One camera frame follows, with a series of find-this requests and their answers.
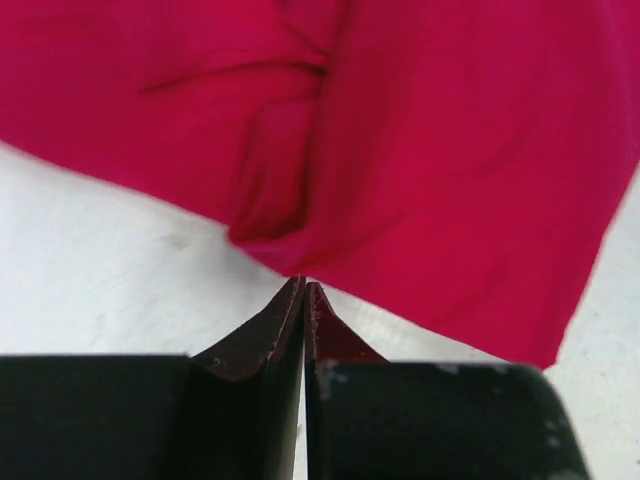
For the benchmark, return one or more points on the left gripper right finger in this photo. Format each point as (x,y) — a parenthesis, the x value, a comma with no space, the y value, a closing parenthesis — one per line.
(371,418)

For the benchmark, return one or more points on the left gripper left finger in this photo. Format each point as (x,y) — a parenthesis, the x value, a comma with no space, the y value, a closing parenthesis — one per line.
(229,412)

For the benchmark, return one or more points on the red polo shirt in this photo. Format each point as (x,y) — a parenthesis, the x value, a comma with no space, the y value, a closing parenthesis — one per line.
(456,163)

